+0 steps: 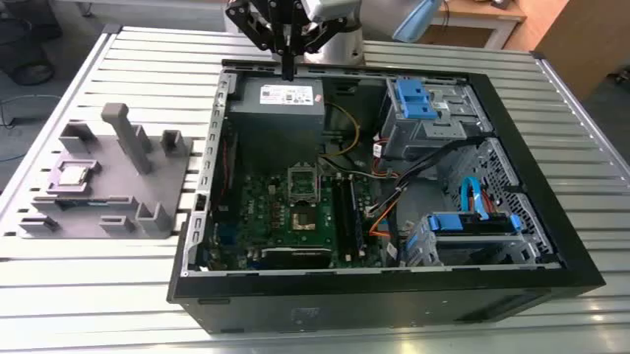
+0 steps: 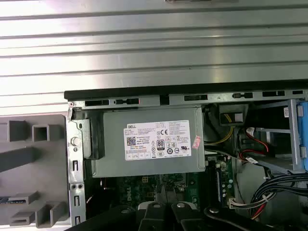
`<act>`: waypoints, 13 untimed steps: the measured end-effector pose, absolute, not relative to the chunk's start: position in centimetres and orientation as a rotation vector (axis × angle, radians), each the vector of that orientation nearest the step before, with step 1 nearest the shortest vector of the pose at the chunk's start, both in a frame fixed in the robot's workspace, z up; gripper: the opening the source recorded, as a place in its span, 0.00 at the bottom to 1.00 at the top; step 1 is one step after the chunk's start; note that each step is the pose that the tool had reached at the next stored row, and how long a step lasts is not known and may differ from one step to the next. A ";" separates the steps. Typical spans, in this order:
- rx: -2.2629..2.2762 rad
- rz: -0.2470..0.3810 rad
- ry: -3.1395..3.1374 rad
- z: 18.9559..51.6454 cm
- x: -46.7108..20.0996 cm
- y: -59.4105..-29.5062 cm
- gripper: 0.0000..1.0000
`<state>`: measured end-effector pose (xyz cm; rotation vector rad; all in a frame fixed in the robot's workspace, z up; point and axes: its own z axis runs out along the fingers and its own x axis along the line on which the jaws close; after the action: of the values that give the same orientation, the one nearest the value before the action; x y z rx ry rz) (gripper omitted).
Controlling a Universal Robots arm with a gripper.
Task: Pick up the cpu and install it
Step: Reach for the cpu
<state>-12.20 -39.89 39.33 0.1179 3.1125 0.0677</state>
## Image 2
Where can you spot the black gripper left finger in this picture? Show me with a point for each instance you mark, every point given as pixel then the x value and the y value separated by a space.
pixel 154 216

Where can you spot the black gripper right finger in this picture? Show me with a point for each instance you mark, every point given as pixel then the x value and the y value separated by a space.
pixel 183 216

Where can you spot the green Dell motherboard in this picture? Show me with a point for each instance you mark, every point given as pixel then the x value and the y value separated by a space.
pixel 144 190

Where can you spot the grey power supply unit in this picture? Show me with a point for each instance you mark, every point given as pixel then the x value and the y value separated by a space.
pixel 115 144

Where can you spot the black PC case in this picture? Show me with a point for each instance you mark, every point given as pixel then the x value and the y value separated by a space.
pixel 96 94

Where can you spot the grey drive cage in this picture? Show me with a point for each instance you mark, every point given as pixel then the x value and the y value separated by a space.
pixel 294 134

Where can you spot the grey parts rack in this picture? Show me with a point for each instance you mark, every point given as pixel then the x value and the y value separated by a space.
pixel 14 183

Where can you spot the large blue drive bracket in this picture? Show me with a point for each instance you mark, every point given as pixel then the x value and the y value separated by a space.
pixel 304 134

